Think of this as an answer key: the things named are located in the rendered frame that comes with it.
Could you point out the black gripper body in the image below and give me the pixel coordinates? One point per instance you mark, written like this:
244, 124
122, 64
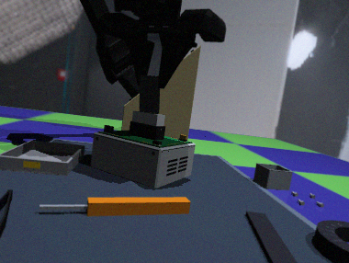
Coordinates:
203, 21

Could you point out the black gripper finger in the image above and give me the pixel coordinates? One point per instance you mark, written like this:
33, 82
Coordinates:
141, 53
175, 48

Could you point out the dark blue-grey mat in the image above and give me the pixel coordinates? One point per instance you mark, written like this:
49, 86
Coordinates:
216, 230

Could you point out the green circuit board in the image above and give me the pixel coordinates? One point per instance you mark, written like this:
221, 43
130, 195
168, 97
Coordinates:
167, 141

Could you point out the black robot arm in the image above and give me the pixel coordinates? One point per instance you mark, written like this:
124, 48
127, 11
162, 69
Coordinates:
113, 52

